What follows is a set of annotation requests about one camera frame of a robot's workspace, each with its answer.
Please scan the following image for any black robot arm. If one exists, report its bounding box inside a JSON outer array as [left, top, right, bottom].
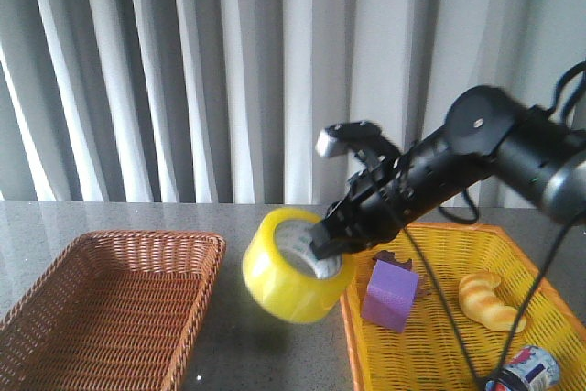
[[310, 85, 585, 259]]

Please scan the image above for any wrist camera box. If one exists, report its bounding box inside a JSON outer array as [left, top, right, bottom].
[[315, 120, 401, 161]]

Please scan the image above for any brown chocolate toy piece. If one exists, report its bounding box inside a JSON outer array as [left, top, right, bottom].
[[372, 250, 431, 299]]

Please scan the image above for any toy croissant bread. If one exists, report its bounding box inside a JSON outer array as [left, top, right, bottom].
[[458, 271, 517, 331]]

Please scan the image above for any purple foam block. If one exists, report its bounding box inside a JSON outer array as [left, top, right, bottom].
[[361, 259, 419, 333]]

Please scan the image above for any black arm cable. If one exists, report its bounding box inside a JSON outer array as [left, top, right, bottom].
[[356, 60, 586, 387]]

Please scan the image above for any small dark labelled jar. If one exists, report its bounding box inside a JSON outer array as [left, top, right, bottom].
[[484, 345, 561, 391]]

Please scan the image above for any yellow packing tape roll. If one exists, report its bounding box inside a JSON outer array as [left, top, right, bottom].
[[242, 208, 355, 324]]

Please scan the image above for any grey pleated curtain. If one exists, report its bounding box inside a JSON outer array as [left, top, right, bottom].
[[1, 0, 585, 204]]

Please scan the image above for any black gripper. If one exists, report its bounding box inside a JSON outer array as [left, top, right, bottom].
[[309, 143, 462, 259]]

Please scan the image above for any yellow plastic woven basket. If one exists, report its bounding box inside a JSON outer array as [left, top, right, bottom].
[[339, 221, 586, 391]]

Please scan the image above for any brown wicker basket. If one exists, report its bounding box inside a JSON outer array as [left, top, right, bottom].
[[1, 230, 226, 390]]

